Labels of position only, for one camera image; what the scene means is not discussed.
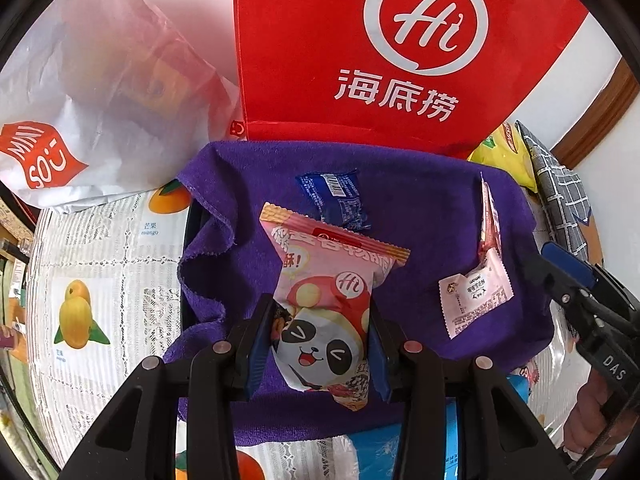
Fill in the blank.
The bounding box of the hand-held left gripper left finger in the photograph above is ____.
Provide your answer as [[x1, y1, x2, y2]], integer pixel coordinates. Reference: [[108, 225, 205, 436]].
[[60, 294, 276, 480]]

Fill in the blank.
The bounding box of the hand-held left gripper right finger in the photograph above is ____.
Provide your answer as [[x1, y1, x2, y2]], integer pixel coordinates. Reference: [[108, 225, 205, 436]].
[[367, 305, 576, 480]]

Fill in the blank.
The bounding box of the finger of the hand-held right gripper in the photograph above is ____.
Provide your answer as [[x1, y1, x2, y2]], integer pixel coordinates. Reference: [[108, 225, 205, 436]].
[[541, 241, 597, 287], [535, 256, 592, 322]]

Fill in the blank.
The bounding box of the pink panda snack packet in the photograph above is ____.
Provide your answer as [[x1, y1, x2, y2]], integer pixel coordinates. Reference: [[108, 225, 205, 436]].
[[259, 202, 412, 412]]

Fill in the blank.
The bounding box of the purple towel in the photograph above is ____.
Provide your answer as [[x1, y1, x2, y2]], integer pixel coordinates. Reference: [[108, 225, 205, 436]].
[[161, 140, 557, 447]]

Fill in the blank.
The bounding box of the blue snack packet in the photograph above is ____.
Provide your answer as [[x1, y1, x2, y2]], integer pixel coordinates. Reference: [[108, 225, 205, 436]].
[[295, 168, 374, 231]]

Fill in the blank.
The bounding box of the person's right hand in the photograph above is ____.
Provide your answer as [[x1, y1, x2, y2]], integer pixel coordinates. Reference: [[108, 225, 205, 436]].
[[564, 372, 622, 457]]

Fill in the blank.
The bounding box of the grey checked cloth bundle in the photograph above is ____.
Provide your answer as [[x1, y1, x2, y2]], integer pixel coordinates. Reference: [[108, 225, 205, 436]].
[[515, 120, 607, 263]]

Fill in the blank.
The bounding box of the blue tissue pack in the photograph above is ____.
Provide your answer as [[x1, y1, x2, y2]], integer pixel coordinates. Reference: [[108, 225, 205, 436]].
[[350, 374, 532, 480]]

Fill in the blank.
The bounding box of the yellow snack bag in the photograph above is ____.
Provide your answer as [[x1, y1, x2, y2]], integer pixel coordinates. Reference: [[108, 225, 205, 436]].
[[469, 122, 539, 194]]

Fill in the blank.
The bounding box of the light green bedding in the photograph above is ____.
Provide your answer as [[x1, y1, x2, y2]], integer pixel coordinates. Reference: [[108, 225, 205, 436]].
[[0, 360, 36, 466]]

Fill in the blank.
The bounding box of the red paper bag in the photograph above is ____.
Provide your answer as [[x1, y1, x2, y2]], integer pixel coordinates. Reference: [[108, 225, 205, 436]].
[[231, 0, 590, 161]]

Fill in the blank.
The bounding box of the white plastic bag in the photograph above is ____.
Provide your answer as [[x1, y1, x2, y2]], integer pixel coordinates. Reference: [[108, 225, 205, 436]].
[[0, 0, 243, 209]]

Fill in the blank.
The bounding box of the brown wooden door frame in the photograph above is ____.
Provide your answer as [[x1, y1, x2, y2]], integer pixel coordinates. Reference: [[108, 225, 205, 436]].
[[554, 57, 640, 170]]

